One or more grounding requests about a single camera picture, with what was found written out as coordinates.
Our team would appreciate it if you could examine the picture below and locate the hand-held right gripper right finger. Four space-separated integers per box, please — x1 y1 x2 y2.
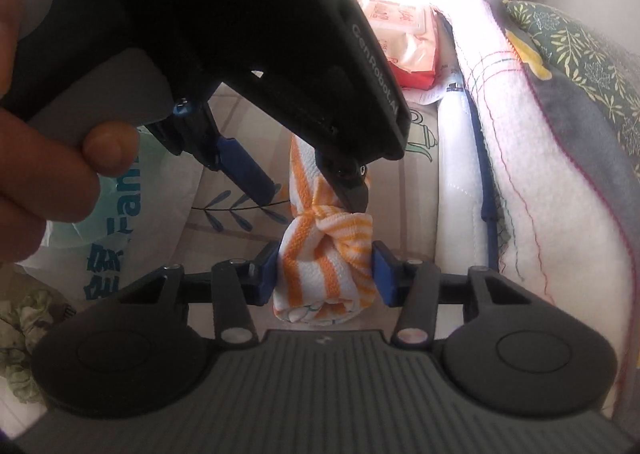
372 240 533 345

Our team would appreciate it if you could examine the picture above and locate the grey yellow-print sheet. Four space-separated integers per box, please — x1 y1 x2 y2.
500 0 640 195

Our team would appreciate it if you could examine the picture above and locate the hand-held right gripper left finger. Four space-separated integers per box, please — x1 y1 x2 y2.
120 241 281 346

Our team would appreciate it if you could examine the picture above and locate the orange striped towel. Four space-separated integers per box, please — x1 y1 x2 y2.
272 137 376 325

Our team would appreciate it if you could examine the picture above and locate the green leaf print pillow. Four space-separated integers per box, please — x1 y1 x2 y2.
505 0 640 120

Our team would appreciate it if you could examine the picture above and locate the white mattress pad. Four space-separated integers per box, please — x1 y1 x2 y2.
432 79 506 270

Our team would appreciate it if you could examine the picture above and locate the red wet wipes pack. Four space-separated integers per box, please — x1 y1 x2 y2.
360 0 441 90

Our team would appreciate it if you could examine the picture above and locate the green and white plastic bag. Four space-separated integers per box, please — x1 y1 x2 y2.
20 129 201 305

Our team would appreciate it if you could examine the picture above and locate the person's left hand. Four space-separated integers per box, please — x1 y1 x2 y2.
0 0 138 265

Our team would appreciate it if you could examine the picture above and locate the white knitted blanket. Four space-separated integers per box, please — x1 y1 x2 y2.
440 0 640 385

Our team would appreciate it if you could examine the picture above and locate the green floral crumpled cloth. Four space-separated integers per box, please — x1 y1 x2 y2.
0 284 76 402

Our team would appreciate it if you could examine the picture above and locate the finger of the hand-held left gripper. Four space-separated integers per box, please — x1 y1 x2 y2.
215 137 281 207
315 149 373 212

